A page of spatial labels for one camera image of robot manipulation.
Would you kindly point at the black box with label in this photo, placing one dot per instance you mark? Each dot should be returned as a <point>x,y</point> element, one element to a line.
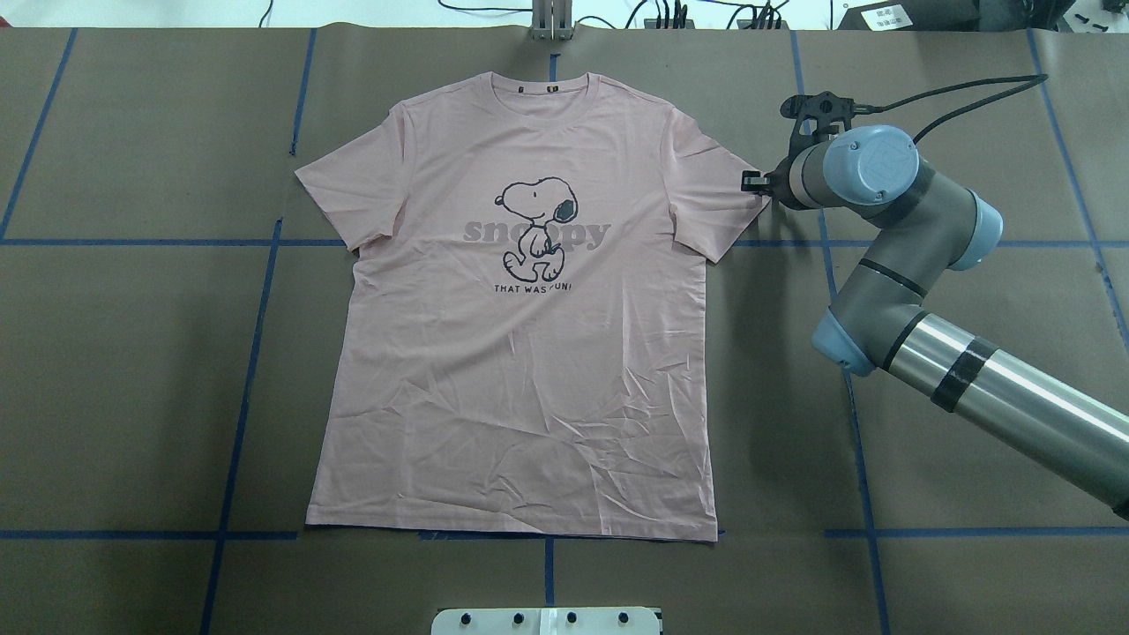
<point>920,16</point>

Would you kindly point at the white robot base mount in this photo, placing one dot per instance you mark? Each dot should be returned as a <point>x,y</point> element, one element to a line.
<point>549,620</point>

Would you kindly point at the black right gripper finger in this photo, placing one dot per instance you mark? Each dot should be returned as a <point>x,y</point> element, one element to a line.
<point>755,182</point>

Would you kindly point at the pink Snoopy t-shirt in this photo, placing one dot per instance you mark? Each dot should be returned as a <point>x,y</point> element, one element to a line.
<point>525,344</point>

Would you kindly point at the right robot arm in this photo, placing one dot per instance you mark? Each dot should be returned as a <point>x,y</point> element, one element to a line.
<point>881,318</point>

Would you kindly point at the grey metal camera post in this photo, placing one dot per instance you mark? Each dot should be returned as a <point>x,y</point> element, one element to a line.
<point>552,20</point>

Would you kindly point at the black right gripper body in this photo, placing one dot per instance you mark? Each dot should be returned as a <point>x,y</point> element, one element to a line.
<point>776,185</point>

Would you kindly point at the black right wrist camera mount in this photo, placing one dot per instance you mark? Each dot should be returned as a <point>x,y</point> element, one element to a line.
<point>819,118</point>

